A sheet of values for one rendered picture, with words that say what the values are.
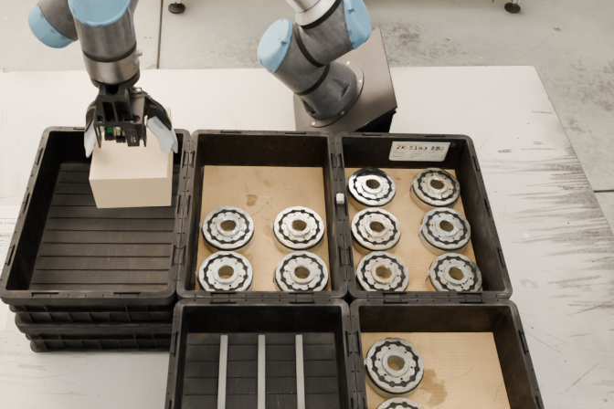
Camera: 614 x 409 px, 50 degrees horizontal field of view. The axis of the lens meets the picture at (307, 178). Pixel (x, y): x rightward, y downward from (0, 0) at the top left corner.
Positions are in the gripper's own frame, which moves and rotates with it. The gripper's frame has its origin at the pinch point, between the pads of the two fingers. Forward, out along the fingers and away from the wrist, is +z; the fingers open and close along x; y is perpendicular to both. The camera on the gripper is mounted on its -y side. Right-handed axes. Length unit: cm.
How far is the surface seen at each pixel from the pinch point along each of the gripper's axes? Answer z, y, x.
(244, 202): 26.9, -8.3, 18.9
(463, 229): 24, 3, 63
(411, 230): 27, 1, 53
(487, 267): 22, 13, 65
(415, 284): 27, 13, 52
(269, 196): 26.9, -9.5, 24.2
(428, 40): 111, -162, 111
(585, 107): 111, -117, 171
